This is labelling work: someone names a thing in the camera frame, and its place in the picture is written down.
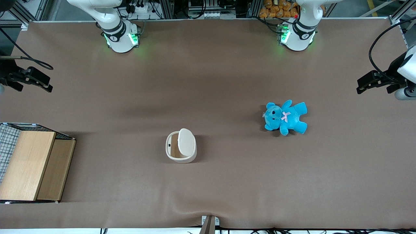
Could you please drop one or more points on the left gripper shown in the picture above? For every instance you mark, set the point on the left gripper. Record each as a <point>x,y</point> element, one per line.
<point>392,77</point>

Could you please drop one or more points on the white power strip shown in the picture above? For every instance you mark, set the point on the white power strip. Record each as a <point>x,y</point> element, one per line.
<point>211,15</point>

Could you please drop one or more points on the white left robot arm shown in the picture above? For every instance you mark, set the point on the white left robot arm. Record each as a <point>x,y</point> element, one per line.
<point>300,35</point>

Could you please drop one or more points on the brown table cover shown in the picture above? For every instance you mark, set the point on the brown table cover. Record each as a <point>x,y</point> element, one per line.
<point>227,182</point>

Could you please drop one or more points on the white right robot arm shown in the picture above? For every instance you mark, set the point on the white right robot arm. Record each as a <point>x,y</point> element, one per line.
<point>117,35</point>

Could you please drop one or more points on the cream white trash can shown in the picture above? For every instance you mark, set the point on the cream white trash can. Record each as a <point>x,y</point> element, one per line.
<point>182,160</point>

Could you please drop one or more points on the cream white trash can lid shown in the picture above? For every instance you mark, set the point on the cream white trash can lid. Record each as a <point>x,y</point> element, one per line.
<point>187,141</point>

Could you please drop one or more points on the grey metal bracket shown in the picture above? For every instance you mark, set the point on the grey metal bracket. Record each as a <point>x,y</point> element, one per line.
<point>209,224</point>

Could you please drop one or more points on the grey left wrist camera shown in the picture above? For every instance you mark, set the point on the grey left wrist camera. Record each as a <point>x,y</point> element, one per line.
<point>406,93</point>

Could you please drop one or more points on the orange plush toy pile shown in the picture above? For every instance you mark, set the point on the orange plush toy pile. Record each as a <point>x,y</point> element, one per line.
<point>276,8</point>

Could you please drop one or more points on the aluminium frame post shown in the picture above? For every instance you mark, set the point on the aluminium frame post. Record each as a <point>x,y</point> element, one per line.
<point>406,32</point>
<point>19,9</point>

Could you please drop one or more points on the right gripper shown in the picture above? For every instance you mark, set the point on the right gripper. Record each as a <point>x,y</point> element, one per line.
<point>7,74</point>

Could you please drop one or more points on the blue teddy bear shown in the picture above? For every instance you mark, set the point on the blue teddy bear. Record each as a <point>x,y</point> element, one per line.
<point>289,118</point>

